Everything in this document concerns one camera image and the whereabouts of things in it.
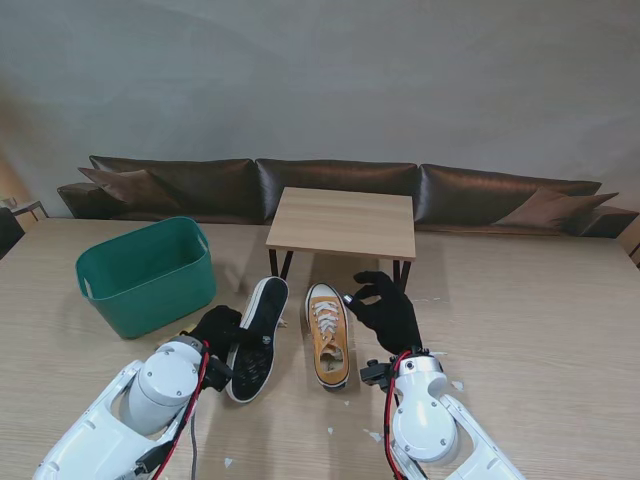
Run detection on small wooden side table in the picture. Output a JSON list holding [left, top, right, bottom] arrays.
[[0, 197, 50, 221]]

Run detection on brown leather cushion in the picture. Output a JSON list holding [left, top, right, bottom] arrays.
[[77, 167, 184, 211], [492, 187, 620, 229]]

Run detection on dark brown leather sofa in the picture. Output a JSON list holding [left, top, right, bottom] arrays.
[[56, 154, 640, 240]]

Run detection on grey cable on left arm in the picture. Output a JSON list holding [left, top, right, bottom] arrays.
[[187, 399, 201, 480]]

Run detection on red cable on left arm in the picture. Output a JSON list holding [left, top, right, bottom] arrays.
[[149, 352, 211, 480]]

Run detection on small wooden table black legs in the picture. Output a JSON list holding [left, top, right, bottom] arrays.
[[264, 187, 417, 296]]

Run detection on red cable on right arm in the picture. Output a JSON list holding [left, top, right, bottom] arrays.
[[383, 357, 401, 480]]

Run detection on green plastic basket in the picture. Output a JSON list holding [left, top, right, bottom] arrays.
[[74, 215, 218, 341]]

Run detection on yellow canvas sneaker white laces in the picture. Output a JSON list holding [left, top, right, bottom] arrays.
[[224, 276, 290, 404], [304, 282, 351, 393]]

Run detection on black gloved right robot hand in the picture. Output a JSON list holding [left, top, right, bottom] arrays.
[[343, 271, 424, 356]]

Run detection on red cable on arm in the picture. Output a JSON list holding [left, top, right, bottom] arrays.
[[149, 352, 211, 480], [383, 357, 401, 480]]

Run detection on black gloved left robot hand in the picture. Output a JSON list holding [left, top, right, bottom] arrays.
[[187, 305, 262, 359]]

